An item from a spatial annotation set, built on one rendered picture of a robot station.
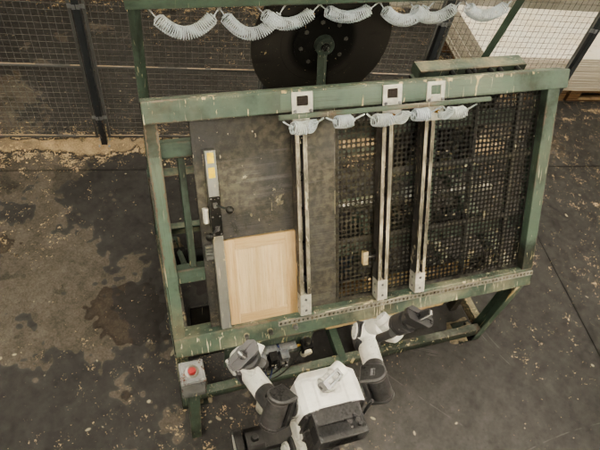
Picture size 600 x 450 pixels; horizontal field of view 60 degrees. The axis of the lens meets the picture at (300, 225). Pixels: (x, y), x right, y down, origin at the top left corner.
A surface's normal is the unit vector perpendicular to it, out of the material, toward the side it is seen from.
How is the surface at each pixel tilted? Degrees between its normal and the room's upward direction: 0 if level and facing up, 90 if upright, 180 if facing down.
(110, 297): 0
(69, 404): 0
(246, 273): 60
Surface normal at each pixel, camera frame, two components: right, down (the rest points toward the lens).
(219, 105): 0.31, 0.35
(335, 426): 0.13, -0.62
